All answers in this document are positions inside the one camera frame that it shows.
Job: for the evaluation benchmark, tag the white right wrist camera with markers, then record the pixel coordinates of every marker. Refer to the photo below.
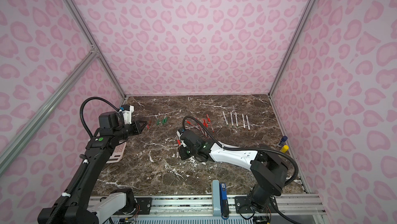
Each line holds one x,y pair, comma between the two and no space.
179,138

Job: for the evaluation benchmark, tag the left corner frame post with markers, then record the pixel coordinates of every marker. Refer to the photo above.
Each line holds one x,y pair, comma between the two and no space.
87,33

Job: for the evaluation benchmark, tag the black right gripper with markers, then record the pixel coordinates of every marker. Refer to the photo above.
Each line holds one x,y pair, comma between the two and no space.
182,152

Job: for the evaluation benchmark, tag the aluminium front rail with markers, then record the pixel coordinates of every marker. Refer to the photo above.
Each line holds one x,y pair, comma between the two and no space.
198,209

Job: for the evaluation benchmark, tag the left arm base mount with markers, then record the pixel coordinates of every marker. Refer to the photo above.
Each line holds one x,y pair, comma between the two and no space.
136,205

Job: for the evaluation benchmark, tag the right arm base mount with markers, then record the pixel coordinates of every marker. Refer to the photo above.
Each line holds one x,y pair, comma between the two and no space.
247,206

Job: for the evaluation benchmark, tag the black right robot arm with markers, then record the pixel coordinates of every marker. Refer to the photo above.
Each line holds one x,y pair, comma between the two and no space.
272,169

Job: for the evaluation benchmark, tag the aluminium frame diagonal bar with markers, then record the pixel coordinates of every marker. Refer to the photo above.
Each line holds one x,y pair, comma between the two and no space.
20,141

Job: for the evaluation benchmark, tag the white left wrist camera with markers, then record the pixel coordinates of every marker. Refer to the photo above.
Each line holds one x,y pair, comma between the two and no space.
127,111

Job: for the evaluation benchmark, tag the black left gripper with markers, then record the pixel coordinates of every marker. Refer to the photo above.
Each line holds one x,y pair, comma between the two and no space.
136,131

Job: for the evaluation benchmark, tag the right corner frame post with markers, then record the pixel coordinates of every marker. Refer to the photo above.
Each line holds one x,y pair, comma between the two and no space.
303,20

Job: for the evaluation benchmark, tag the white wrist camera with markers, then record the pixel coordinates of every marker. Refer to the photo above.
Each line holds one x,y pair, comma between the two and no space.
179,138
127,111

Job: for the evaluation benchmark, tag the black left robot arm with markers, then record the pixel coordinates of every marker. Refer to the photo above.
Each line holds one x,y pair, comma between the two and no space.
115,127

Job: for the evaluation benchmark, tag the brown cap marker pen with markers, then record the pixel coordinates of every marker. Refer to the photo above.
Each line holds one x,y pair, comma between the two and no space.
248,123

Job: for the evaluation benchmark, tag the blue device on rail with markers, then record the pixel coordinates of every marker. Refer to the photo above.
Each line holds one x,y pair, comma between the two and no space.
225,212

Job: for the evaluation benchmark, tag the green cap marker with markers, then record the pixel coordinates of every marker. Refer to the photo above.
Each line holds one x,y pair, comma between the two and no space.
231,118

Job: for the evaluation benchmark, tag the light blue rail bracket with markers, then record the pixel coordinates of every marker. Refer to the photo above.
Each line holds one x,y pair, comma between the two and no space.
216,200

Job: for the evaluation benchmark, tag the corner frame post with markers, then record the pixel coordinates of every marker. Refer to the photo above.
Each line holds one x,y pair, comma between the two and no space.
87,33
303,20

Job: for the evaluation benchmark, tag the green cap marker pen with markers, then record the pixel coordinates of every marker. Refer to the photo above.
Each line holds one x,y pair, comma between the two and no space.
236,119

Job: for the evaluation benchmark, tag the yellow marker by wall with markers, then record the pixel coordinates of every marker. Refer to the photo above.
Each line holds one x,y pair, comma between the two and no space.
284,149

